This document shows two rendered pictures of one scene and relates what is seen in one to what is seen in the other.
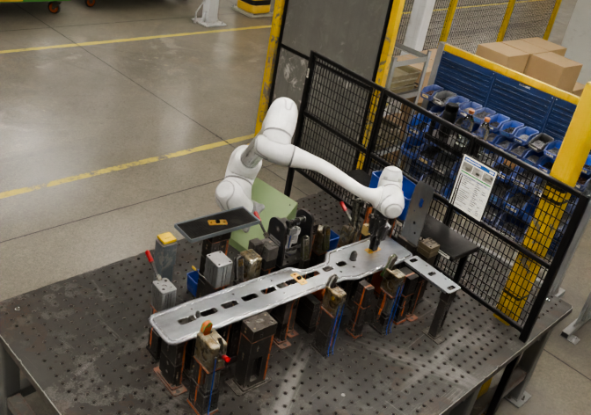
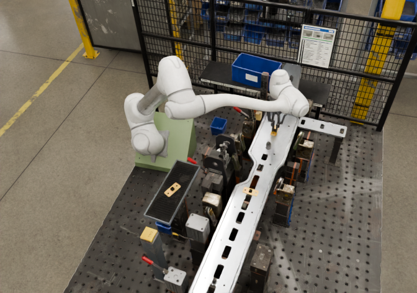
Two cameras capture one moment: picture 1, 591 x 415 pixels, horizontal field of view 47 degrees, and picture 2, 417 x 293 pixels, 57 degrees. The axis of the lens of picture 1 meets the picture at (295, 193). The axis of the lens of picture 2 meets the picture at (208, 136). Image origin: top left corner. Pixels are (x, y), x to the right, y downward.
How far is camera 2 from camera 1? 1.49 m
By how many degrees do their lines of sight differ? 23
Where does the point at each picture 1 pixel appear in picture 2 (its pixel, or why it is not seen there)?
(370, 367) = (318, 215)
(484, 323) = (350, 131)
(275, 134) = (182, 97)
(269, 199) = (169, 123)
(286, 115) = (180, 74)
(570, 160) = (399, 1)
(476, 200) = (321, 54)
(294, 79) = not seen: outside the picture
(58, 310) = not seen: outside the picture
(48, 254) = (10, 228)
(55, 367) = not seen: outside the picture
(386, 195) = (293, 101)
